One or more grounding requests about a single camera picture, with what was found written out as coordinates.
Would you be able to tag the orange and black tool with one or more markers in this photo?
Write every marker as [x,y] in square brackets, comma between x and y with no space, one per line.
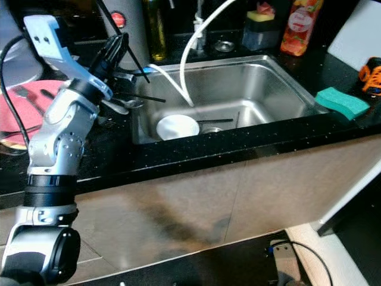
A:
[371,76]

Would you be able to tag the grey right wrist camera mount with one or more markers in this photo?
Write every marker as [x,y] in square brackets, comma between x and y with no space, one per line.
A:
[284,262]

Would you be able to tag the grey soap dispenser with sponge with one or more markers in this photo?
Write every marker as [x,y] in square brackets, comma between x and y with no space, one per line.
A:
[259,30]

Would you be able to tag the stainless steel sink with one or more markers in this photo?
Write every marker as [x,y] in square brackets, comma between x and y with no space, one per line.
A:
[262,89]

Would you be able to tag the pink plate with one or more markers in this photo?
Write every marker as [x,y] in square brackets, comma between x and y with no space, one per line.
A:
[15,107]

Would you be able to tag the black spoon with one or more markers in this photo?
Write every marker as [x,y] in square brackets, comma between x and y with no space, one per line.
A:
[49,95]

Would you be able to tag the white cutting board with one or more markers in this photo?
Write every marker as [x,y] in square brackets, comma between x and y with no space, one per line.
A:
[357,33]

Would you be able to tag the grey canister with red button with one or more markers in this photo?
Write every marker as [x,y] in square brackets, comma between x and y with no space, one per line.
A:
[134,36]

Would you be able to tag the olive oil bottle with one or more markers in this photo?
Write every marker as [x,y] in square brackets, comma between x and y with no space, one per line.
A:
[156,33]

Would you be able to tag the green sponge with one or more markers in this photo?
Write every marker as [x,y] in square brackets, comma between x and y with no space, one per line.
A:
[342,102]

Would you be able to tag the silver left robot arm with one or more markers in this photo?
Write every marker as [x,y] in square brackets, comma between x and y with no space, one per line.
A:
[53,149]

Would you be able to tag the brown cabinet door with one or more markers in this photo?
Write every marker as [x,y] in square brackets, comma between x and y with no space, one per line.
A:
[214,190]

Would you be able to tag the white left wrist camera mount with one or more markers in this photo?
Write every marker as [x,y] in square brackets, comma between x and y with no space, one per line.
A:
[56,44]

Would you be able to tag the orange dish soap bottle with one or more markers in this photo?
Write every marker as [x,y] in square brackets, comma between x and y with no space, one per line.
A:
[302,27]

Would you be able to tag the steel faucet base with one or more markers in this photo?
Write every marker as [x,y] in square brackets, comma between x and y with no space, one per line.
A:
[199,34]

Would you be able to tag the white bowl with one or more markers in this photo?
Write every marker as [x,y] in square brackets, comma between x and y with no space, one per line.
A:
[177,127]

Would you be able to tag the translucent stacked plastic container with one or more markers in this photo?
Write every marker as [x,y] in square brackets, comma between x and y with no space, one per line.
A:
[12,36]

